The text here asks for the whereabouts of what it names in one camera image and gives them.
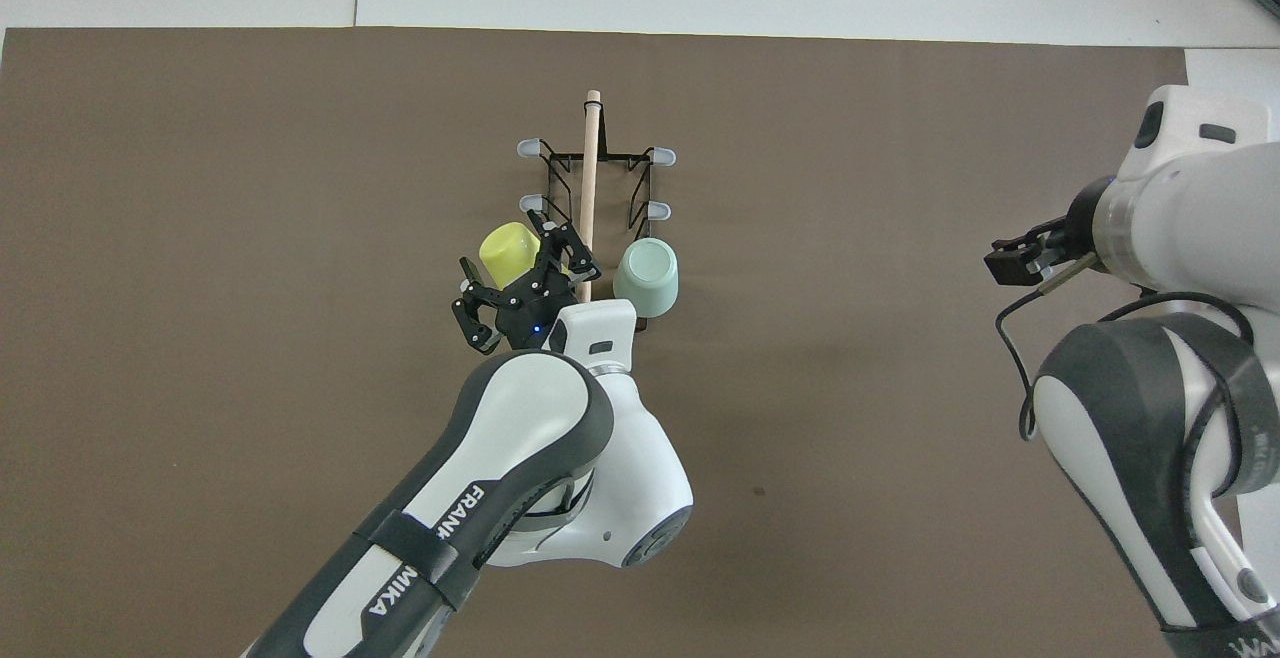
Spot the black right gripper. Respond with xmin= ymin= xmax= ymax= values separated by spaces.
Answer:
xmin=985 ymin=183 xmax=1101 ymax=287

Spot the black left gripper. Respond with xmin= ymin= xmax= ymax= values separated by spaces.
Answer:
xmin=452 ymin=210 xmax=603 ymax=354

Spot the yellow plastic cup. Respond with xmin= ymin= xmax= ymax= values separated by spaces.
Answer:
xmin=479 ymin=222 xmax=571 ymax=291

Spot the pale green plastic cup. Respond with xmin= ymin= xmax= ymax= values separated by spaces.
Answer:
xmin=612 ymin=238 xmax=679 ymax=321

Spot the brown table mat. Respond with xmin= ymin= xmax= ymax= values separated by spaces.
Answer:
xmin=0 ymin=26 xmax=1241 ymax=658

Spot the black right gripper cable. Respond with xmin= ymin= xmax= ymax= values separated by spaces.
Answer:
xmin=995 ymin=254 xmax=1251 ymax=499

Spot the black wire cup rack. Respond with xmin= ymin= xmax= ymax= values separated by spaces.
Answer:
xmin=515 ymin=90 xmax=678 ymax=334

